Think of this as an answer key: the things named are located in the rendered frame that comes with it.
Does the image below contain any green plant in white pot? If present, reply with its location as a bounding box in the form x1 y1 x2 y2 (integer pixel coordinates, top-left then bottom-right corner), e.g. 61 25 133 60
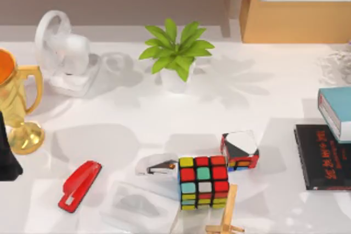
138 18 216 94

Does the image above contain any wooden cupboard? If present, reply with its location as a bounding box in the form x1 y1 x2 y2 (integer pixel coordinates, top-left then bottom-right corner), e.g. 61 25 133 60
239 0 351 44

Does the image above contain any large colourful puzzle cube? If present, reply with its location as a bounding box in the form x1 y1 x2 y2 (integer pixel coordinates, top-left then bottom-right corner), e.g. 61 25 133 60
178 156 230 211

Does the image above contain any white stapler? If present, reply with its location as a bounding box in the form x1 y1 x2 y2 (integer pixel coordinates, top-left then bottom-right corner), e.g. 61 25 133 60
135 152 179 176

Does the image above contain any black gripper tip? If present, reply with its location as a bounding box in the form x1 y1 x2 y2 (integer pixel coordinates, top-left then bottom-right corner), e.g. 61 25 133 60
0 111 24 182

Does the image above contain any white desk fan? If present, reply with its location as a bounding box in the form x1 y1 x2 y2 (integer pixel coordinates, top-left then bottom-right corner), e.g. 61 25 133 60
35 10 100 98

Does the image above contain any black book red lettering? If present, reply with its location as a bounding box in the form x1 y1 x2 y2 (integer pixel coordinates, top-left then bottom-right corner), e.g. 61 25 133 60
293 124 351 191

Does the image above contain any teal book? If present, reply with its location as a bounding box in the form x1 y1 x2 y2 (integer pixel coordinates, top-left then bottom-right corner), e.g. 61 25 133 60
318 86 351 144

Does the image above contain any small puzzle cube white top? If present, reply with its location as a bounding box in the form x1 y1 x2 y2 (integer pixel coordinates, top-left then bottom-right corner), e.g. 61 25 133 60
220 130 260 172

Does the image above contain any gold trophy with orange ball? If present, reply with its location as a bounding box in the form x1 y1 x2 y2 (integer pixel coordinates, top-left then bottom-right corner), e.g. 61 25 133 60
0 48 46 155

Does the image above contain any red stapler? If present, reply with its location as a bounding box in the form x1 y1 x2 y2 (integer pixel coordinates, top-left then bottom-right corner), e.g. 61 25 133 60
58 160 103 214

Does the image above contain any wooden stand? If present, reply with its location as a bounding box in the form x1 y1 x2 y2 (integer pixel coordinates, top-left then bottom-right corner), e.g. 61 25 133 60
205 184 245 234

